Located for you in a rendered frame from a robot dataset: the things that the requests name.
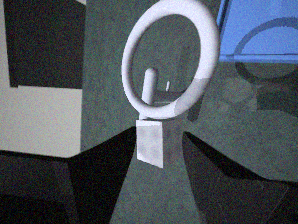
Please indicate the blue tray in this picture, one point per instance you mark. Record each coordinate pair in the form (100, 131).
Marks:
(258, 31)

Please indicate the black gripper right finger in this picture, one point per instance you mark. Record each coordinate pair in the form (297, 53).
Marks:
(226, 192)

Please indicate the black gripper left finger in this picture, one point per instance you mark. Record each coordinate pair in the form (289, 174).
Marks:
(87, 184)

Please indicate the silver metal loop with square tab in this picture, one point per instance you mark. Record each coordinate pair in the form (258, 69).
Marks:
(159, 138)

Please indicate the grey cylindrical bar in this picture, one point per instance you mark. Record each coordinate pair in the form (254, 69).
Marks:
(150, 93)

